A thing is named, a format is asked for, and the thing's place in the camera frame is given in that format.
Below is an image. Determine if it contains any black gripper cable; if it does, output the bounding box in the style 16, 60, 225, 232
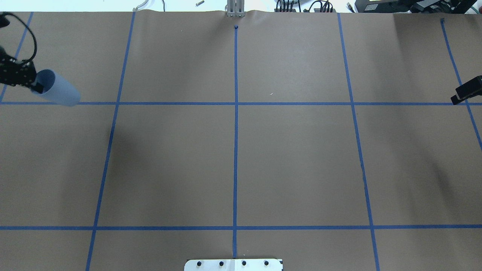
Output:
0, 12, 38, 63

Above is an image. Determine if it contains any grey metal camera post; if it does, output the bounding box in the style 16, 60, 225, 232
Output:
225, 0, 246, 18

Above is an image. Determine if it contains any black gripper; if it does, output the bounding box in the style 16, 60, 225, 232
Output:
0, 56, 44, 94

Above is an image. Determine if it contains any black equipment box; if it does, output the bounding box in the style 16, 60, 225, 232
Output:
354, 0, 481, 14

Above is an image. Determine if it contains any white metal base plate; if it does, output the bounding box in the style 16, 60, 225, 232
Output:
184, 258, 284, 271

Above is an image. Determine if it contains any light blue plastic cup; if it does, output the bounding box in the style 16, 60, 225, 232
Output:
33, 69, 81, 107

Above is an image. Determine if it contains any black cables bundle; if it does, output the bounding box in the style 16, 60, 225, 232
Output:
275, 0, 336, 14

